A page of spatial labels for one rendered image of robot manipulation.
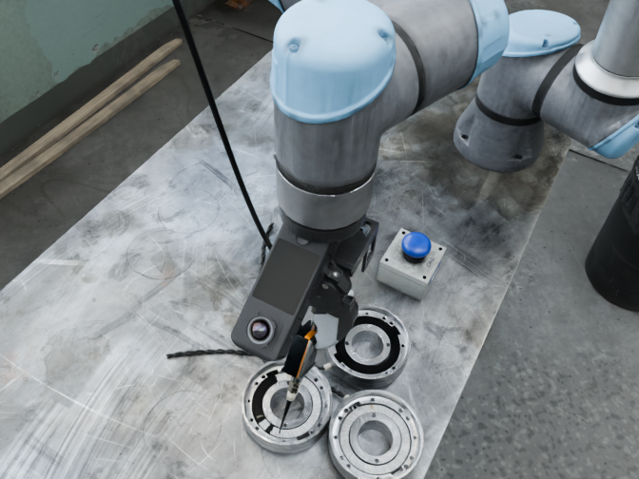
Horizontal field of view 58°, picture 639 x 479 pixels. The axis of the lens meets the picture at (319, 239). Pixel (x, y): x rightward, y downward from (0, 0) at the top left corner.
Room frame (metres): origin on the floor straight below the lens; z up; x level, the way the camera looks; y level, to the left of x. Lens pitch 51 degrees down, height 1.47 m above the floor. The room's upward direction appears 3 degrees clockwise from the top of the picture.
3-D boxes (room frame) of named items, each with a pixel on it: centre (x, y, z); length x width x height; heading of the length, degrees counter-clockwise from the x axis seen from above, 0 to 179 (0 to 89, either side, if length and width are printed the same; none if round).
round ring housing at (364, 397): (0.23, -0.08, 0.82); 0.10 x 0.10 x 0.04
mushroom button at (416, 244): (0.48, -0.13, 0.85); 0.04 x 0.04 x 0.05
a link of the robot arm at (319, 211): (0.31, 0.00, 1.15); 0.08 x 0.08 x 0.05
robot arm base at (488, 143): (0.78, -0.30, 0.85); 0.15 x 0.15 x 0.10
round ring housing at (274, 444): (0.27, 0.03, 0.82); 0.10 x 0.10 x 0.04
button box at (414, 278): (0.49, -0.13, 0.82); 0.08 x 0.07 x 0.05; 153
